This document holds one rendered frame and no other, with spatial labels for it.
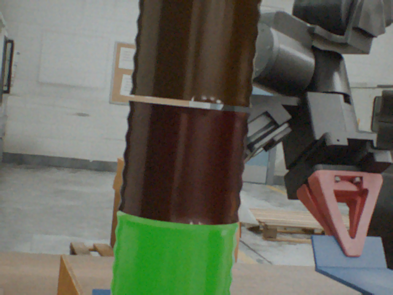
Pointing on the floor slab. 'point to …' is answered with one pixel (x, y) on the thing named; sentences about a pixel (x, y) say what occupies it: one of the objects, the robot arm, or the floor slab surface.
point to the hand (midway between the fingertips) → (350, 248)
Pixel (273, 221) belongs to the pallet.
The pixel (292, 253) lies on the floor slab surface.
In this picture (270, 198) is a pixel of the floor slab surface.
